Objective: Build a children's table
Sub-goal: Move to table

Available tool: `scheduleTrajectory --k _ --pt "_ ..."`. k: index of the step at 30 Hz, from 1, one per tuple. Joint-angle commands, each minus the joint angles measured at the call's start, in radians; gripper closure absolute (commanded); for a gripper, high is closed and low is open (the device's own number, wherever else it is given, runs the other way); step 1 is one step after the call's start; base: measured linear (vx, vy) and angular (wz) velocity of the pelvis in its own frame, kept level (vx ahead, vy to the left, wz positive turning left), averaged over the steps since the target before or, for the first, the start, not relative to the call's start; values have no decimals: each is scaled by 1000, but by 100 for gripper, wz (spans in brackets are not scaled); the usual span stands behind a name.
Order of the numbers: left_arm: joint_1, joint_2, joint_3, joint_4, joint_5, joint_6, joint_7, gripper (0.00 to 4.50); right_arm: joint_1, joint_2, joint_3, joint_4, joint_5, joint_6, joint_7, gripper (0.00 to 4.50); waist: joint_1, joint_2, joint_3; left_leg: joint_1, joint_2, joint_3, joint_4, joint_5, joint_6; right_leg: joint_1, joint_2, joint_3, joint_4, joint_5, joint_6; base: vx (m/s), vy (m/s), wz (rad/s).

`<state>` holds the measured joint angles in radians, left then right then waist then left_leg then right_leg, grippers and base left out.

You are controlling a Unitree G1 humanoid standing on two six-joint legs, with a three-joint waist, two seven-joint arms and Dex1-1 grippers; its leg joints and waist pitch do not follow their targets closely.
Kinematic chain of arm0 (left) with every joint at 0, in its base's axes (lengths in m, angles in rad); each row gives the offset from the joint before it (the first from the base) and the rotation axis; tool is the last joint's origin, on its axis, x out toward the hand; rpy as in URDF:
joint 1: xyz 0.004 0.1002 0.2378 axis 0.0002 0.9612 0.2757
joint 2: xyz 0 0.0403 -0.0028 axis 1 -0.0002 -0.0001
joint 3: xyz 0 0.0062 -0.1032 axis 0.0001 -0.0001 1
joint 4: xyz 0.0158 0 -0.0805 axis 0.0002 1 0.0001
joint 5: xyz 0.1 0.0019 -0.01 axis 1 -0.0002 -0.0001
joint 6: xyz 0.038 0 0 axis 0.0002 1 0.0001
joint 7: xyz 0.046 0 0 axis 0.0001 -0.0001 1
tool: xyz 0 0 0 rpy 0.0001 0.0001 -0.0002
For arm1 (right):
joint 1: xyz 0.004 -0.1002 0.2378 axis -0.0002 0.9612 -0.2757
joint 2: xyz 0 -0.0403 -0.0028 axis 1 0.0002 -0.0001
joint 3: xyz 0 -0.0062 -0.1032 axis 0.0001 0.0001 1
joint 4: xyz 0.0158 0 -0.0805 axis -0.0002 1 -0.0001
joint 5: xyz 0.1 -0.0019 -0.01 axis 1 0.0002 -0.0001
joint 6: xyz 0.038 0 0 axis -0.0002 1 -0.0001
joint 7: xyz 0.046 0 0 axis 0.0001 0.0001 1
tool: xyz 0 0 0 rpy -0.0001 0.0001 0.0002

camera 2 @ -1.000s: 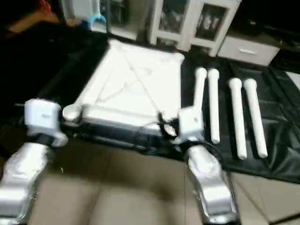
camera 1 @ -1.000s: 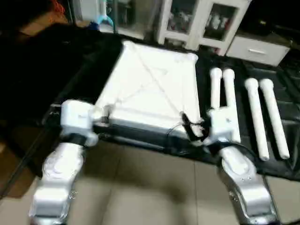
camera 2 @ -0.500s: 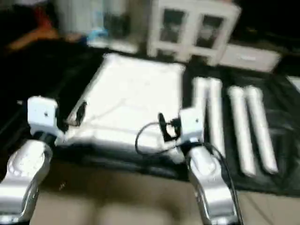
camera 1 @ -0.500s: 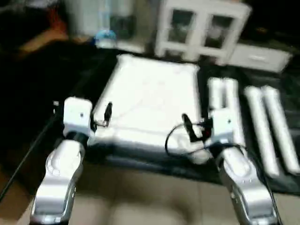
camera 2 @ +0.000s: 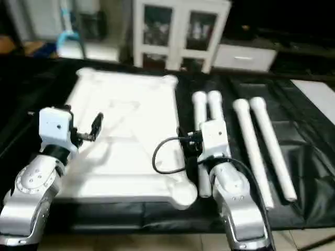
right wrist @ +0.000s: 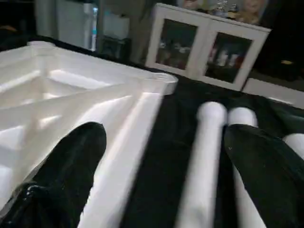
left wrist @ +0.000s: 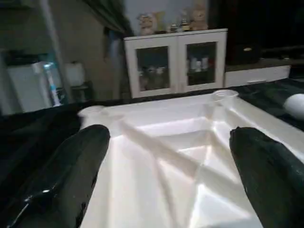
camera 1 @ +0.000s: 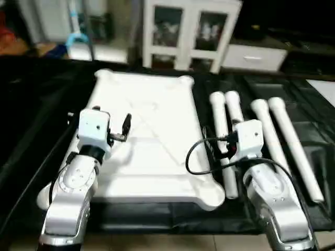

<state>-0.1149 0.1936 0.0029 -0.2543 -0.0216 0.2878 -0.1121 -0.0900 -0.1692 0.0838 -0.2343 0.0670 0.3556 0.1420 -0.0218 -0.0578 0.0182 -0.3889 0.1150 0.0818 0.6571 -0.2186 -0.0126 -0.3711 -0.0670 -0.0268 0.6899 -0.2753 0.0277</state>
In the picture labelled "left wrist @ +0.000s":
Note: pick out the white plastic table leg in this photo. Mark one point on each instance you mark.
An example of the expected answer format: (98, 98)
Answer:
(297, 105)

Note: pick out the black work mat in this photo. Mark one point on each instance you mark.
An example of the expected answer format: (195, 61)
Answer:
(33, 128)

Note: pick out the beige plush teddy bear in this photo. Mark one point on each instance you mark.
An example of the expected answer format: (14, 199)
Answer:
(199, 19)

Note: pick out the white drawer unit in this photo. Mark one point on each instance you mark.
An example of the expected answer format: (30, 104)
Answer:
(259, 75)

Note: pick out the white plastic table top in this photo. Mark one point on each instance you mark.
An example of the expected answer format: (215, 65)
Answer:
(171, 156)

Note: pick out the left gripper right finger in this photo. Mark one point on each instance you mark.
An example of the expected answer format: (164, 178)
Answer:
(275, 185)

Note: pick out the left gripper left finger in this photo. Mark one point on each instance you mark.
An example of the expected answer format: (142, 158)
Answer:
(52, 180)

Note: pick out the light blue mop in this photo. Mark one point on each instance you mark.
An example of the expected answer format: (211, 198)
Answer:
(53, 85)

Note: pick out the white glass door cabinet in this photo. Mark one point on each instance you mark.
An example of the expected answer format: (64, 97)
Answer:
(175, 61)

